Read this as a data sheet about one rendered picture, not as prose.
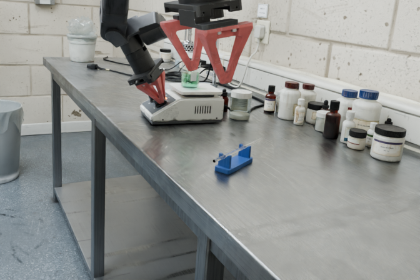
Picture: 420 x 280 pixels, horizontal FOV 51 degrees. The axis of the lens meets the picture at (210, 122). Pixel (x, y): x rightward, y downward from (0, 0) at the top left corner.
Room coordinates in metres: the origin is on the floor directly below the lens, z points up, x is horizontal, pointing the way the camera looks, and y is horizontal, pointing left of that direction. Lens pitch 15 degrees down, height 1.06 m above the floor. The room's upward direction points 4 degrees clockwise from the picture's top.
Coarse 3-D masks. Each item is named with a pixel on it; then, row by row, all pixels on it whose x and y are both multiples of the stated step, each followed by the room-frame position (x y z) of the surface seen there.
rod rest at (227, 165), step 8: (240, 144) 0.88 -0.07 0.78; (240, 152) 0.88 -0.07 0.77; (248, 152) 0.87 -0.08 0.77; (224, 160) 0.80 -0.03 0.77; (232, 160) 0.85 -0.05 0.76; (240, 160) 0.85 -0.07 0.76; (248, 160) 0.86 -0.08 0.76; (216, 168) 0.81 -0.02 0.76; (224, 168) 0.80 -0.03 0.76; (232, 168) 0.80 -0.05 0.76; (240, 168) 0.83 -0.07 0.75
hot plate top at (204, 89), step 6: (174, 84) 1.21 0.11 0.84; (180, 84) 1.22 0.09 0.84; (204, 84) 1.25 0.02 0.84; (174, 90) 1.17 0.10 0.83; (180, 90) 1.14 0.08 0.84; (186, 90) 1.15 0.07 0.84; (192, 90) 1.15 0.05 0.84; (198, 90) 1.16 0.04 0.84; (204, 90) 1.17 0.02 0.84; (210, 90) 1.17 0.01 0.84; (216, 90) 1.18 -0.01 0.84
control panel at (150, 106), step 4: (168, 96) 1.17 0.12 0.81; (148, 100) 1.20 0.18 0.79; (168, 100) 1.14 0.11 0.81; (172, 100) 1.13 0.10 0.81; (144, 104) 1.18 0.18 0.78; (148, 104) 1.17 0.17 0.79; (152, 104) 1.16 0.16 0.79; (164, 104) 1.12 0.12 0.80; (168, 104) 1.11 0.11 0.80; (148, 108) 1.14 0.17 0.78; (152, 108) 1.13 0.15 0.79; (156, 108) 1.12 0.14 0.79; (160, 108) 1.11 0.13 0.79; (152, 112) 1.10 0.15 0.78
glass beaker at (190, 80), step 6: (198, 66) 1.17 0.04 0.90; (186, 72) 1.16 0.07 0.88; (192, 72) 1.16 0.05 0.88; (198, 72) 1.17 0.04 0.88; (186, 78) 1.16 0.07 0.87; (192, 78) 1.16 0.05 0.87; (198, 78) 1.17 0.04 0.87; (186, 84) 1.16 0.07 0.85; (192, 84) 1.16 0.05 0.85; (198, 84) 1.17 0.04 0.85
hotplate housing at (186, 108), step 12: (180, 96) 1.15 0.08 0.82; (192, 96) 1.15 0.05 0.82; (204, 96) 1.17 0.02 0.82; (216, 96) 1.18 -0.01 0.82; (144, 108) 1.17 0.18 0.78; (168, 108) 1.10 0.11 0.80; (180, 108) 1.12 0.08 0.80; (192, 108) 1.13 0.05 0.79; (204, 108) 1.14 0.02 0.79; (216, 108) 1.16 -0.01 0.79; (156, 120) 1.09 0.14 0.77; (168, 120) 1.10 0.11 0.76; (180, 120) 1.12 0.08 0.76; (192, 120) 1.14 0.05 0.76; (204, 120) 1.15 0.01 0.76; (216, 120) 1.16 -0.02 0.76
